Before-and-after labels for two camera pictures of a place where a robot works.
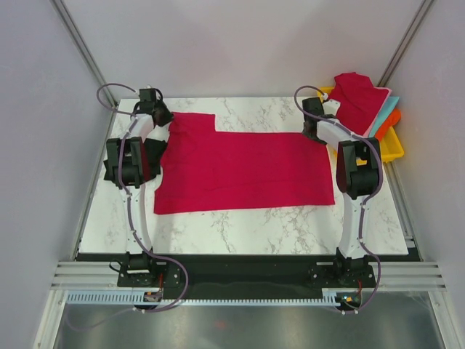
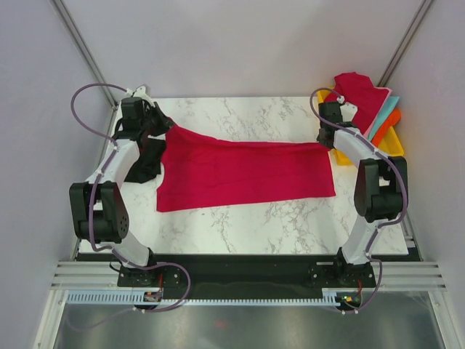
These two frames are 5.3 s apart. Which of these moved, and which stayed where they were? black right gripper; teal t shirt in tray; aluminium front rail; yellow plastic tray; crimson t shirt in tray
Moved: black right gripper
Stayed: yellow plastic tray; teal t shirt in tray; aluminium front rail; crimson t shirt in tray
